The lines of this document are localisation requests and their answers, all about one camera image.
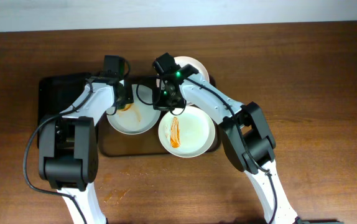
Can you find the orange green sponge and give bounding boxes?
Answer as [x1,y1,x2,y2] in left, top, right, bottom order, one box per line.
[120,104,132,111]

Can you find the white plate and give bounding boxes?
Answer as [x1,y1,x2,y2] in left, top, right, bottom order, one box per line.
[157,56,210,106]
[106,84,161,135]
[158,106,216,158]

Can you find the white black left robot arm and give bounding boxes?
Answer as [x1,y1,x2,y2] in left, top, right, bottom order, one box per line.
[39,77,126,223]

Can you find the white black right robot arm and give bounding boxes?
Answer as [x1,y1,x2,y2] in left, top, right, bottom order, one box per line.
[154,64,299,223]

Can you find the dark brown serving tray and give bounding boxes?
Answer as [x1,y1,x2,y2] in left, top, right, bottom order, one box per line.
[98,78,221,157]

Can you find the black rectangular sponge tray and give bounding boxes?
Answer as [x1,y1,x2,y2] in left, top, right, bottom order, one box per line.
[37,72,92,143]

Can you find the white plate back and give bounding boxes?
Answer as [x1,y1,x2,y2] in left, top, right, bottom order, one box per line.
[157,56,210,106]

